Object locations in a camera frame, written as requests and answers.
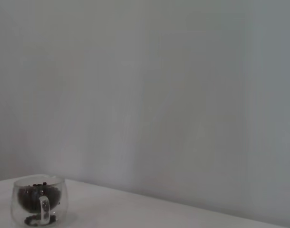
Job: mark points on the double-walled clear glass cup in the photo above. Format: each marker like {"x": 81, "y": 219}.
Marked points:
{"x": 22, "y": 213}

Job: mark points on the dark roasted coffee beans pile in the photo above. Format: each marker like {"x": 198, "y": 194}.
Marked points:
{"x": 28, "y": 197}

